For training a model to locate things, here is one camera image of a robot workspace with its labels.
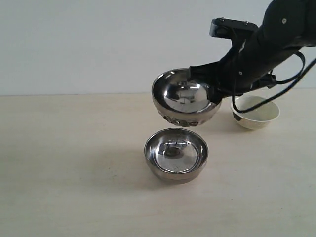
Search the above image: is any cream ceramic bowl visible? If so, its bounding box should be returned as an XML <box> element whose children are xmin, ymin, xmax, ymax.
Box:
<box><xmin>231</xmin><ymin>95</ymin><xmax>280</xmax><ymax>130</ymax></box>

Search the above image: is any large plain steel bowl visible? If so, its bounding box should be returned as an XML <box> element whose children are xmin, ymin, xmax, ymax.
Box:
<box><xmin>144</xmin><ymin>128</ymin><xmax>209</xmax><ymax>185</ymax></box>

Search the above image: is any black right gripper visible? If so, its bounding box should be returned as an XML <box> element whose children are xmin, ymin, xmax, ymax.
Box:
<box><xmin>188</xmin><ymin>29</ymin><xmax>306</xmax><ymax>101</ymax></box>

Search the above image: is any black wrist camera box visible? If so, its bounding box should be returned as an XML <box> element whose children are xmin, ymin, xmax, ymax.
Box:
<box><xmin>209</xmin><ymin>17</ymin><xmax>259</xmax><ymax>39</ymax></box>

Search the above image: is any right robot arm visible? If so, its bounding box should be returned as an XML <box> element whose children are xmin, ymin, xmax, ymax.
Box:
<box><xmin>187</xmin><ymin>0</ymin><xmax>316</xmax><ymax>96</ymax></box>

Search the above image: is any patterned steel bowl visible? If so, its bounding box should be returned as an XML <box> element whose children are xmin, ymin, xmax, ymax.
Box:
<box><xmin>151</xmin><ymin>68</ymin><xmax>222</xmax><ymax>127</ymax></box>

